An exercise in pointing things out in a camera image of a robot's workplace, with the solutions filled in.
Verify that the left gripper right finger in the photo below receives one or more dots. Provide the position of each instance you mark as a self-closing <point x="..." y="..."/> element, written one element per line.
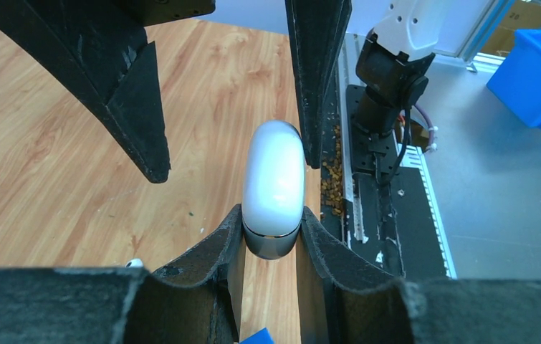
<point x="344" y="299"/>

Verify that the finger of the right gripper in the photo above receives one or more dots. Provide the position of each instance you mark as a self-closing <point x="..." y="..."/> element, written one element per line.
<point x="316" y="32"/>

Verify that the blue toy brick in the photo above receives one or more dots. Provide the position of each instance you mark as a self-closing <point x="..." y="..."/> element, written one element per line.
<point x="260" y="337"/>

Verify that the blue plastic bin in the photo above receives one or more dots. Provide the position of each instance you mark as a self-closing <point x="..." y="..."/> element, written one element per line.
<point x="517" y="81"/>

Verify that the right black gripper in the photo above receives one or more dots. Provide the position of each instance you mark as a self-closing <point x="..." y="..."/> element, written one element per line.
<point x="103" y="57"/>

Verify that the white earbud charging case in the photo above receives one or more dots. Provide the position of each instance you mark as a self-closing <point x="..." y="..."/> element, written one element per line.
<point x="273" y="195"/>

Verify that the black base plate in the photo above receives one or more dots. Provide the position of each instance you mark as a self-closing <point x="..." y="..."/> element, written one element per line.
<point x="377" y="197"/>

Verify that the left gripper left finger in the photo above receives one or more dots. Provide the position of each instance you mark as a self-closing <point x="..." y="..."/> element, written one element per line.
<point x="195" y="298"/>

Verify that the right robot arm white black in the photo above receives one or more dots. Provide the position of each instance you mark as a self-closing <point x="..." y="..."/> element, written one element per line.
<point x="397" y="52"/>

